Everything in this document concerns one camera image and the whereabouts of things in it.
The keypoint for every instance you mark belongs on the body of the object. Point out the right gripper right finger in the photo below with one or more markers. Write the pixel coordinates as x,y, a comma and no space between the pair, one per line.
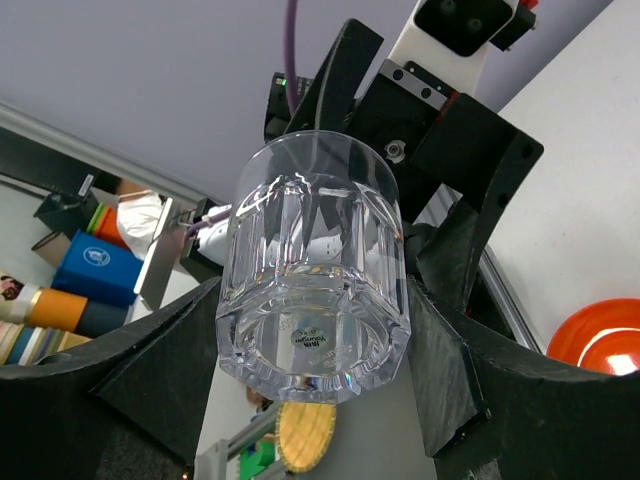
490,408

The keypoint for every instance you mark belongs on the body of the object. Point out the orange plate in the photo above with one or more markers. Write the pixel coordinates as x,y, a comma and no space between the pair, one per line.
601,337

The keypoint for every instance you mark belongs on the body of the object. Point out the orange container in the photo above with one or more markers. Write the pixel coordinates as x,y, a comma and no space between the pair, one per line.
51,308

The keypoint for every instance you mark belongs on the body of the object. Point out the clear faceted glass tumbler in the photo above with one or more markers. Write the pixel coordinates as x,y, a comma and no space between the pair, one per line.
313,302

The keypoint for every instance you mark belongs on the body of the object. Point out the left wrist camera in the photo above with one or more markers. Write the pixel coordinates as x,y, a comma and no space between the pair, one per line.
442,48

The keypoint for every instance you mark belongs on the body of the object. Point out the blue bin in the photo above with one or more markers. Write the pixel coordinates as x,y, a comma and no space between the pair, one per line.
98,270

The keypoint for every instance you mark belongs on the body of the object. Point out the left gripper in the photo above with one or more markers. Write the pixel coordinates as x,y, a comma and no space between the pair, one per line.
407,148

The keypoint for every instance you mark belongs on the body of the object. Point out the yellow round woven mat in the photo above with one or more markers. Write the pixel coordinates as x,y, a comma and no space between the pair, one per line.
303,433

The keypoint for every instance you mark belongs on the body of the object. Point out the person in white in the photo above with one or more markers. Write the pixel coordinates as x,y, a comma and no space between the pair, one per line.
138,212

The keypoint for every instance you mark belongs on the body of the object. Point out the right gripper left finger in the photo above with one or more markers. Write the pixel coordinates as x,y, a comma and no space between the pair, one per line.
127,405

